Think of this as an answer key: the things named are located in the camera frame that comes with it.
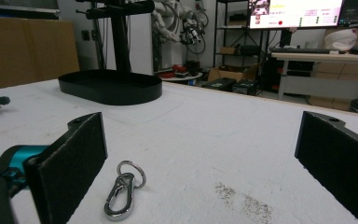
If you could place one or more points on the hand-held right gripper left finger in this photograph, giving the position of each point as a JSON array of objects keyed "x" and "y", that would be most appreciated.
[{"x": 68, "y": 168}]

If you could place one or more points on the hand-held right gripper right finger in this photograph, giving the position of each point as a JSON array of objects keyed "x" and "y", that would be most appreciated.
[{"x": 338, "y": 158}]

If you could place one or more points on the silver carabiner clip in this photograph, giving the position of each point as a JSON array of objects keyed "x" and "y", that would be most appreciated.
[{"x": 127, "y": 209}]

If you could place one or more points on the black stand with oval base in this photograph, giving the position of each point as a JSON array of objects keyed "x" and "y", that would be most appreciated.
[{"x": 112, "y": 85}]

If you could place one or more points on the white desk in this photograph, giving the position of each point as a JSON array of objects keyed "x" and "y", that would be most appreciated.
[{"x": 323, "y": 58}]

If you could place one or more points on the black keyboard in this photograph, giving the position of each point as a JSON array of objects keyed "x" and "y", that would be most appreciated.
[{"x": 301, "y": 50}]

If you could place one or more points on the white helmet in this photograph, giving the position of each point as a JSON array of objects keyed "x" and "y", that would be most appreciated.
[{"x": 340, "y": 40}]

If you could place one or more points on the brown cardboard panel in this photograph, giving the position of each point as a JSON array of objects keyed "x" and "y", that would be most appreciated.
[{"x": 28, "y": 51}]

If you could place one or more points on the open cardboard box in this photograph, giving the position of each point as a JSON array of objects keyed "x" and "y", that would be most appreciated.
[{"x": 227, "y": 74}]

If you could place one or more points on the black case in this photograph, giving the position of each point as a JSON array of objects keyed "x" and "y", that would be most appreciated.
[{"x": 219, "y": 84}]

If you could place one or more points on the round white side table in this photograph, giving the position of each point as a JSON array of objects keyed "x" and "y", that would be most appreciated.
[{"x": 180, "y": 76}]

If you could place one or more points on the bright computer monitor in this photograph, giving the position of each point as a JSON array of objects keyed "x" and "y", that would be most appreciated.
[{"x": 295, "y": 14}]

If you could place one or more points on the black shelf rack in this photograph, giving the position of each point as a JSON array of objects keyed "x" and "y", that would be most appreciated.
[{"x": 227, "y": 31}]

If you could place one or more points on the white robot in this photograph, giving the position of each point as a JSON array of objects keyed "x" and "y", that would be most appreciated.
[{"x": 167, "y": 25}]

